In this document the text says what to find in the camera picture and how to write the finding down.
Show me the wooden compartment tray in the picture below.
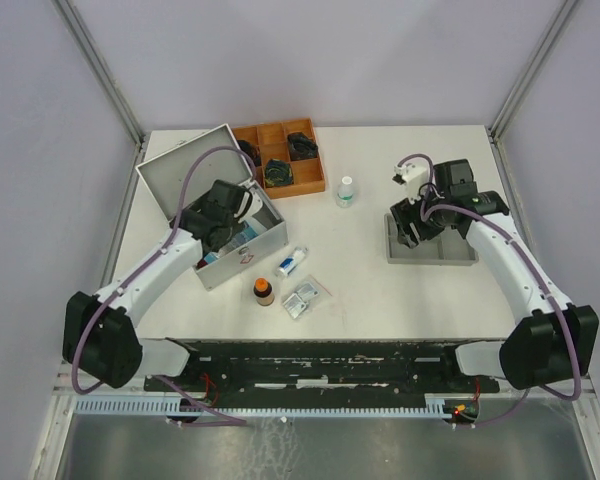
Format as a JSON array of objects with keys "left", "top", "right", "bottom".
[{"left": 232, "top": 118, "right": 326, "bottom": 199}]

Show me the brown bottle orange cap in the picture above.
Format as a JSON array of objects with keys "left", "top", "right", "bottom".
[{"left": 253, "top": 277, "right": 275, "bottom": 306}]

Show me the black strap bundle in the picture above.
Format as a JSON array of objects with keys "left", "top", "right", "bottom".
[
  {"left": 237, "top": 140, "right": 261, "bottom": 168},
  {"left": 285, "top": 131, "right": 320, "bottom": 162},
  {"left": 263, "top": 157, "right": 296, "bottom": 189}
]

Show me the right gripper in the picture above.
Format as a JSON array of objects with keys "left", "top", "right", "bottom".
[{"left": 390, "top": 183, "right": 450, "bottom": 249}]

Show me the white blue bandage roll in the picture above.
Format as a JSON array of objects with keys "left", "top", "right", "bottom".
[{"left": 276, "top": 247, "right": 308, "bottom": 278}]

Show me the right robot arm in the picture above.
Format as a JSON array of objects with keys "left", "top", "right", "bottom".
[{"left": 390, "top": 153, "right": 599, "bottom": 401}]

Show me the grey plastic divider tray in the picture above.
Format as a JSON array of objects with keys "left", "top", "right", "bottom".
[{"left": 384, "top": 214, "right": 478, "bottom": 266}]

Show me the grey metal first aid box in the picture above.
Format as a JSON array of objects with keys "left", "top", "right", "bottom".
[{"left": 137, "top": 124, "right": 288, "bottom": 290}]

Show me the clear bottle white cap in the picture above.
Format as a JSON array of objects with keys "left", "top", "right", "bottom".
[{"left": 336, "top": 176, "right": 355, "bottom": 208}]

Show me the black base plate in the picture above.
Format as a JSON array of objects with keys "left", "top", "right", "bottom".
[{"left": 173, "top": 340, "right": 500, "bottom": 408}]

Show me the white slotted cable duct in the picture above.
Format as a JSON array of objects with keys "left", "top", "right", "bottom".
[{"left": 74, "top": 395, "right": 451, "bottom": 420}]

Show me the black strap bundle left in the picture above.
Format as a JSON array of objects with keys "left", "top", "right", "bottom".
[{"left": 237, "top": 140, "right": 261, "bottom": 168}]

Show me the black strap bundle front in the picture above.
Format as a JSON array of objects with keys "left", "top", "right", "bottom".
[{"left": 263, "top": 157, "right": 296, "bottom": 189}]

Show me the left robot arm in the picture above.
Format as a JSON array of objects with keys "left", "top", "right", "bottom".
[{"left": 63, "top": 180, "right": 263, "bottom": 395}]

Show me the alcohol wipe packets bag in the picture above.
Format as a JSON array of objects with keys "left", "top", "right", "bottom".
[{"left": 282, "top": 275, "right": 328, "bottom": 320}]

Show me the blue cotton swab bag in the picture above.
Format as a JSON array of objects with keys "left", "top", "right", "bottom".
[{"left": 203, "top": 222, "right": 260, "bottom": 264}]

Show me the black strap bundle right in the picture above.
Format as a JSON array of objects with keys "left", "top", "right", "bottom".
[{"left": 285, "top": 131, "right": 320, "bottom": 162}]

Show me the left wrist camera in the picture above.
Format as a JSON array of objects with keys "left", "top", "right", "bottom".
[{"left": 234, "top": 182, "right": 263, "bottom": 222}]

